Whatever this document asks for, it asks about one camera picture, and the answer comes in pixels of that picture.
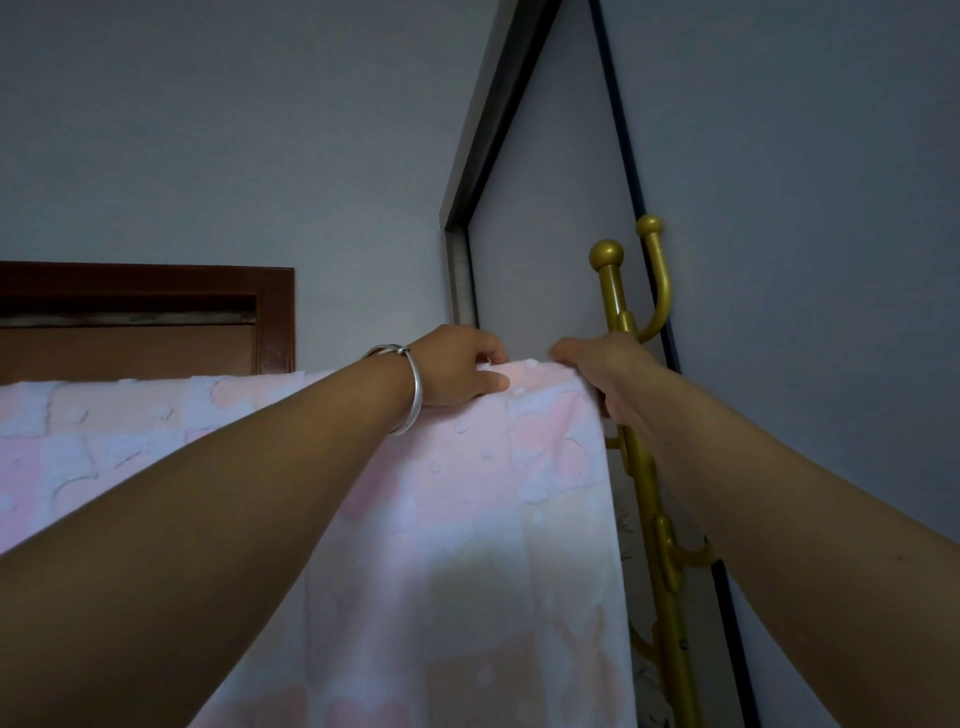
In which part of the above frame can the brown wooden door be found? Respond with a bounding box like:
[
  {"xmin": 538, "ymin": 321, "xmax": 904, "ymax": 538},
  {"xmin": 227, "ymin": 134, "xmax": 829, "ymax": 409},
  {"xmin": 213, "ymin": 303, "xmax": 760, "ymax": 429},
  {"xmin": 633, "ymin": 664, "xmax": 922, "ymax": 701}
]
[
  {"xmin": 0, "ymin": 260, "xmax": 296, "ymax": 388},
  {"xmin": 0, "ymin": 323, "xmax": 260, "ymax": 385}
]

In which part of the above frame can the person's left forearm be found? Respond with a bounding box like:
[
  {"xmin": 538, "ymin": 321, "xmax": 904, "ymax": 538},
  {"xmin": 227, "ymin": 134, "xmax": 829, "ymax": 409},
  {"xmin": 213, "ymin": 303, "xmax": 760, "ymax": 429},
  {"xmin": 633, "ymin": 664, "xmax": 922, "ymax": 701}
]
[{"xmin": 0, "ymin": 356, "xmax": 414, "ymax": 728}]

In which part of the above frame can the pink and white towel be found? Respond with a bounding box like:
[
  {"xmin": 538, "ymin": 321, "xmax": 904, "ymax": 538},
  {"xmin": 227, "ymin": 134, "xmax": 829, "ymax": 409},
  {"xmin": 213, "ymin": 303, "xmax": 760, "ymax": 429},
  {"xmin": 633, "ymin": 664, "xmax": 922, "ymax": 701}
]
[{"xmin": 0, "ymin": 358, "xmax": 639, "ymax": 728}]

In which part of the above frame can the person's right forearm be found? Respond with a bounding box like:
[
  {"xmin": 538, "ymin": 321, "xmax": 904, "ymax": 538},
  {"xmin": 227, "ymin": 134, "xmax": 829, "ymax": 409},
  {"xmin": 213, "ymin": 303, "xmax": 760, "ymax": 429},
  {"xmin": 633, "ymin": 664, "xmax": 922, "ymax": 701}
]
[{"xmin": 622, "ymin": 367, "xmax": 960, "ymax": 728}]

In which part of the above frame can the silver bangle bracelet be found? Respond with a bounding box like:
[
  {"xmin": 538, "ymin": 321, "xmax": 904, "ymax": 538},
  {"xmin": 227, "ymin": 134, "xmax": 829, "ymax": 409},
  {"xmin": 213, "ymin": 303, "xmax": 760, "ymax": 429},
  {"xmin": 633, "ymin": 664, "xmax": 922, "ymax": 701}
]
[{"xmin": 363, "ymin": 343, "xmax": 425, "ymax": 437}]

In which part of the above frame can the person's right hand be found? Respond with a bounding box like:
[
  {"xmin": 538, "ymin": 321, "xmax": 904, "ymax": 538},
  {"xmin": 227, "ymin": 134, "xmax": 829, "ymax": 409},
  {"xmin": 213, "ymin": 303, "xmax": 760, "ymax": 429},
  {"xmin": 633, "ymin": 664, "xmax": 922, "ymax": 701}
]
[{"xmin": 548, "ymin": 332, "xmax": 661, "ymax": 429}]

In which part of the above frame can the gold metal clothes rack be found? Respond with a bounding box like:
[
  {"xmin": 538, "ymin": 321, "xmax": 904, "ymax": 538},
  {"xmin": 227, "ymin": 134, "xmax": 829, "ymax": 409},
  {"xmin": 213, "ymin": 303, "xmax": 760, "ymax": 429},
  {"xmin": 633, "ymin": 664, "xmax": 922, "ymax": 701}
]
[{"xmin": 588, "ymin": 214, "xmax": 721, "ymax": 728}]

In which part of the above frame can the person's left hand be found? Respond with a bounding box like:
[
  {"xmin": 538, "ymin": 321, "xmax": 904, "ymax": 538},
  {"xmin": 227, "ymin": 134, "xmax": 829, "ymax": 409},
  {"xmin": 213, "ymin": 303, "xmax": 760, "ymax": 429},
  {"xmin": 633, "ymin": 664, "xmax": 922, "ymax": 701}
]
[{"xmin": 404, "ymin": 323, "xmax": 511, "ymax": 408}]

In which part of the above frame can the white wardrobe with tree print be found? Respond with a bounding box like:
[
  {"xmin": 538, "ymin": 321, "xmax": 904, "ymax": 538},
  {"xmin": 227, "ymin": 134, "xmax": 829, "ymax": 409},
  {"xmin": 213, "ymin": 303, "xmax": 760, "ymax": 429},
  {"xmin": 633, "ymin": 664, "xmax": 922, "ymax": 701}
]
[{"xmin": 440, "ymin": 0, "xmax": 960, "ymax": 728}]

